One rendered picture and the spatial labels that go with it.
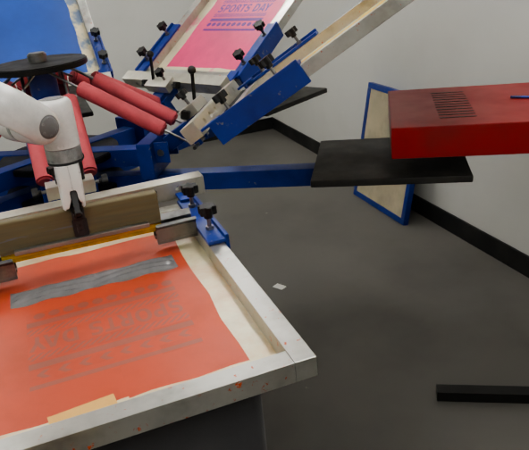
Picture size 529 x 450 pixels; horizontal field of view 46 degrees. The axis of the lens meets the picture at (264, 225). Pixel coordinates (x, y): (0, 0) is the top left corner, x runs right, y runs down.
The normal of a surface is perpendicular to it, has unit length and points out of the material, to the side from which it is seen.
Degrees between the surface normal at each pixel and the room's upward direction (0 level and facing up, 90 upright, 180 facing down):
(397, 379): 0
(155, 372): 0
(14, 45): 32
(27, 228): 90
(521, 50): 90
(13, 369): 0
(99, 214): 90
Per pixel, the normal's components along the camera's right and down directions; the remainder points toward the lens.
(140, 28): 0.36, 0.35
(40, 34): 0.11, -0.58
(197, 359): -0.10, -0.91
